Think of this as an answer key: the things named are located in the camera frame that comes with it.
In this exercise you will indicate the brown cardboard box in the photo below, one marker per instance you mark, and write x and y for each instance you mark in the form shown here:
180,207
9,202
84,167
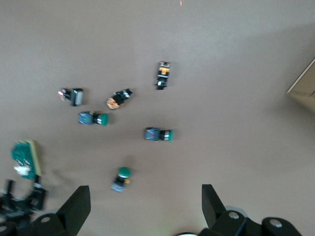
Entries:
305,86

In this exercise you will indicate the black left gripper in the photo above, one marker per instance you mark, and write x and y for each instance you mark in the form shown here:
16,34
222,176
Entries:
14,206

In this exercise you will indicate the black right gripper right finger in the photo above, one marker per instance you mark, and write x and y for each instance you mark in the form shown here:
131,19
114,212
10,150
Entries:
212,206

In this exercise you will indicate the black pushbutton orange block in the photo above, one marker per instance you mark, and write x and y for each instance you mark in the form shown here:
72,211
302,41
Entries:
163,73
118,99

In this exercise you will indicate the black square pushbutton red block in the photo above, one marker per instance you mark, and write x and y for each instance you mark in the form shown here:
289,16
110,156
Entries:
76,97

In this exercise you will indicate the green load switch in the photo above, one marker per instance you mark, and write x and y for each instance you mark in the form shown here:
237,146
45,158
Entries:
23,155

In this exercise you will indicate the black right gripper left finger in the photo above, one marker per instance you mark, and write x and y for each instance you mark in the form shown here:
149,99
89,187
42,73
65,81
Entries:
73,209

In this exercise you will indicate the green pushbutton blue block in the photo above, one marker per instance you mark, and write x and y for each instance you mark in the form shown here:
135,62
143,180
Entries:
152,134
86,118
121,182

